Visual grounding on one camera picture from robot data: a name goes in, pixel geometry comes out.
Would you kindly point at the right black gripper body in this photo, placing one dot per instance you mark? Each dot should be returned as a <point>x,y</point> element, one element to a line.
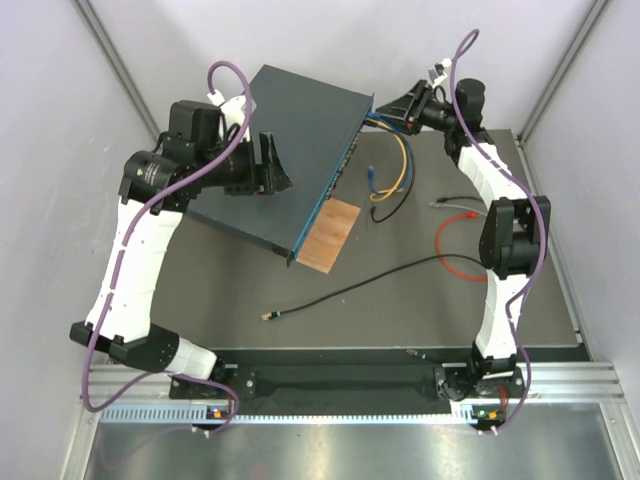
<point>425,111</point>

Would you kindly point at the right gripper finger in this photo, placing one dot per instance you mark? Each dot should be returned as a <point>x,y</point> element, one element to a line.
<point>402,105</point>
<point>399,123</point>

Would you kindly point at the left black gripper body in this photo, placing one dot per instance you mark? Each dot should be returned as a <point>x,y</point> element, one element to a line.
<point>242,177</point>

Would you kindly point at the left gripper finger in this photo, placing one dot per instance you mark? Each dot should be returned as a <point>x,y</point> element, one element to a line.
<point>269,156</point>
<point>274,180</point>

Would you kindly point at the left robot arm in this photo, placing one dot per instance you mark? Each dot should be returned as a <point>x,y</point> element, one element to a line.
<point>207,145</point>

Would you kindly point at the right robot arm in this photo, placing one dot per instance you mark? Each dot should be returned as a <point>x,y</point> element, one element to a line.
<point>513,242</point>

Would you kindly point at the wooden support block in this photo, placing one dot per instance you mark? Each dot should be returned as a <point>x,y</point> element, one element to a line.
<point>328,235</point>

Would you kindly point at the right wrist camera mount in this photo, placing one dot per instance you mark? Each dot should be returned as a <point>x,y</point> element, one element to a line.
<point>438,74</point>

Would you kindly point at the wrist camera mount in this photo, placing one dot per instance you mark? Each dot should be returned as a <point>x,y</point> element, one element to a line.
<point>438,74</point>
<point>234,109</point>

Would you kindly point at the dark grey network switch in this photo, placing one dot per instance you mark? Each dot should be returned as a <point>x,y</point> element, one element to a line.
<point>314,125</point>

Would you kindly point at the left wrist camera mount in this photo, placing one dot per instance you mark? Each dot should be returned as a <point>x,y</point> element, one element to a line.
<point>234,109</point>

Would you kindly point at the aluminium rail frame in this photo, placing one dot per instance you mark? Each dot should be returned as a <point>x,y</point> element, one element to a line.
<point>119,394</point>

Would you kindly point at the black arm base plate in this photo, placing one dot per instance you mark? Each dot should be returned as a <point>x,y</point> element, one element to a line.
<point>352,389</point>

